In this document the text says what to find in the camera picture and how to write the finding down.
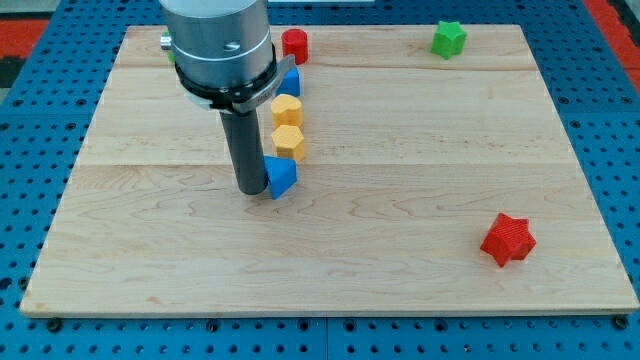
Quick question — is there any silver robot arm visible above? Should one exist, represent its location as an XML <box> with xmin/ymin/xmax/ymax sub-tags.
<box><xmin>160</xmin><ymin>0</ymin><xmax>296</xmax><ymax>114</ymax></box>

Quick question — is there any blue block behind arm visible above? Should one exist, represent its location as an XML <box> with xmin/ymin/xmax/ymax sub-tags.
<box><xmin>276</xmin><ymin>67</ymin><xmax>302</xmax><ymax>97</ymax></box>

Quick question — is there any green block behind arm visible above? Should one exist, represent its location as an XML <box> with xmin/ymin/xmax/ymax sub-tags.
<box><xmin>160</xmin><ymin>30</ymin><xmax>175</xmax><ymax>64</ymax></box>

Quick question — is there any blue triangle block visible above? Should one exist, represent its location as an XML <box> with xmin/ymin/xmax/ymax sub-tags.
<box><xmin>264</xmin><ymin>156</ymin><xmax>298</xmax><ymax>200</ymax></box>

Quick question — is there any green star block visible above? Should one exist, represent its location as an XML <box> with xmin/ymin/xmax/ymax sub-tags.
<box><xmin>430</xmin><ymin>21</ymin><xmax>467</xmax><ymax>59</ymax></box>

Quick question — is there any red star block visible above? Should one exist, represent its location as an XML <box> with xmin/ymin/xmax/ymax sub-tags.
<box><xmin>480</xmin><ymin>212</ymin><xmax>537</xmax><ymax>267</ymax></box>

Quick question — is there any yellow hexagon block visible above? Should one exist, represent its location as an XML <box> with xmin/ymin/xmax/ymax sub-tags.
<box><xmin>271</xmin><ymin>125</ymin><xmax>306</xmax><ymax>162</ymax></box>

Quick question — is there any yellow heart block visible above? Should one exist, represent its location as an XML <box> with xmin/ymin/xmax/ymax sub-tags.
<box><xmin>270</xmin><ymin>94</ymin><xmax>304</xmax><ymax>129</ymax></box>

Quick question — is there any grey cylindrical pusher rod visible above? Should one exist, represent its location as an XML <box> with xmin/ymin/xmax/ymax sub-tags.
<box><xmin>220</xmin><ymin>111</ymin><xmax>268</xmax><ymax>195</ymax></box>

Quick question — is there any wooden board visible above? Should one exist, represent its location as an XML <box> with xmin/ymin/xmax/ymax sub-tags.
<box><xmin>20</xmin><ymin>25</ymin><xmax>639</xmax><ymax>318</ymax></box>

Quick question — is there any red cylinder block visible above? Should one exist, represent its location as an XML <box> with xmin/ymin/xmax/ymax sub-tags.
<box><xmin>281</xmin><ymin>28</ymin><xmax>309</xmax><ymax>65</ymax></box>

